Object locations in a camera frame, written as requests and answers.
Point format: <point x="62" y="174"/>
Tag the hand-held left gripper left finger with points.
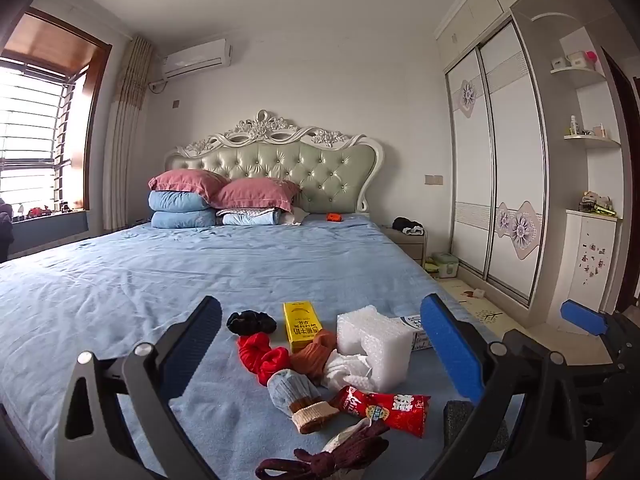
<point x="192" y="345"/>

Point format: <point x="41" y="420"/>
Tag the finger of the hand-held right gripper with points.
<point x="582" y="317"/>

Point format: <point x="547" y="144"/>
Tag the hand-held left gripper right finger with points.
<point x="450" y="345"/>

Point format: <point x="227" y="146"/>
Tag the white milk carton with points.
<point x="411" y="330"/>

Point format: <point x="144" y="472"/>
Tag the black sponge block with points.
<point x="457" y="415"/>

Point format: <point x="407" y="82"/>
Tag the red sock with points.
<point x="262" y="355"/>

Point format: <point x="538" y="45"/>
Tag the white foam block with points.
<point x="372" y="340"/>

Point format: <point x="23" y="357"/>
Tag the red snack packet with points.
<point x="390" y="410"/>

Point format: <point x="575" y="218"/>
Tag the white tissue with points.
<point x="342" y="370"/>

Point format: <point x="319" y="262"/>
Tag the grey blue sock brown cuff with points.
<point x="295" y="400"/>

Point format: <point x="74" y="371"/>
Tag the maroon glove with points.
<point x="340" y="455"/>

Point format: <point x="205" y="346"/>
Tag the patterned play mat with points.
<point x="465" y="305"/>

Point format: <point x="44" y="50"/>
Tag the white cabinet with stickers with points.
<point x="587" y="270"/>

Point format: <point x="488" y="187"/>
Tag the black sock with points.
<point x="247" y="322"/>

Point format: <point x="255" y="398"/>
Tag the small white floor item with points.
<point x="480" y="292"/>

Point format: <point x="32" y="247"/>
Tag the green storage box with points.
<point x="445" y="265"/>

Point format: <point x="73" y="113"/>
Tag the bed with blue sheet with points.
<point x="250" y="270"/>

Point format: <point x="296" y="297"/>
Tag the grey nightstand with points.
<point x="406" y="247"/>

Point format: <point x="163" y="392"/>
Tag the yellow drink carton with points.
<point x="301" y="325"/>

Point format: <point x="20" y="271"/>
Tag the clutter on white cabinet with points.
<point x="597" y="205"/>

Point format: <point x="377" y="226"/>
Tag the blue folded quilt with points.
<point x="182" y="219"/>
<point x="177" y="201"/>

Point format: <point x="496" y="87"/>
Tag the black and white clothes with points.
<point x="407" y="225"/>

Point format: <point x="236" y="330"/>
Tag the light blue patterned folded blanket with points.
<point x="250" y="217"/>

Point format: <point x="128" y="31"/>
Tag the pink pillow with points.
<point x="187" y="185"/>
<point x="255" y="194"/>

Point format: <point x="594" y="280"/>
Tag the white cloth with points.
<point x="295" y="217"/>

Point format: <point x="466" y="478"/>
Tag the white corner shelf unit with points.
<point x="585" y="145"/>

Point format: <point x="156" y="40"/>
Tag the white sliding door wardrobe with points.
<point x="495" y="160"/>

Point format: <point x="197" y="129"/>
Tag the small shelf bottles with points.
<point x="582" y="129"/>

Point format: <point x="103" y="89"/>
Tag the window sill trinkets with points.
<point x="45" y="211"/>

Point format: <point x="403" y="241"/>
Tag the beige striped curtain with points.
<point x="127" y="150"/>

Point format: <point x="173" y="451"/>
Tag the dark clothes pile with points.
<point x="5" y="232"/>

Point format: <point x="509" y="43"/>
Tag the white shelf boxes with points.
<point x="575" y="61"/>

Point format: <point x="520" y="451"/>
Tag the white air conditioner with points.
<point x="197" y="59"/>

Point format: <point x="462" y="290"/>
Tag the wall switch plate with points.
<point x="433" y="179"/>

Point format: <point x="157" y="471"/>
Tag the window with wooden frame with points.
<point x="35" y="125"/>

